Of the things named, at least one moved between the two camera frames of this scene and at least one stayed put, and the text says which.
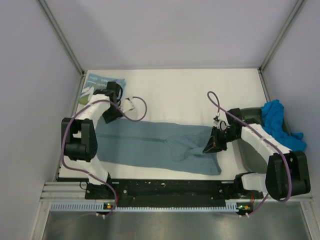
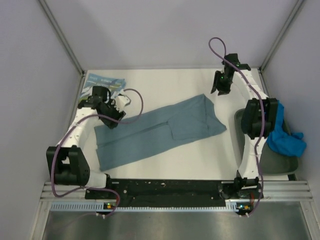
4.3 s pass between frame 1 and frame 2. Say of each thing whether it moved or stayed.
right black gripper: moved
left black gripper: stayed
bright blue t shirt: stayed
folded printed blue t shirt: stayed
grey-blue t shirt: moved
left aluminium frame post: stayed
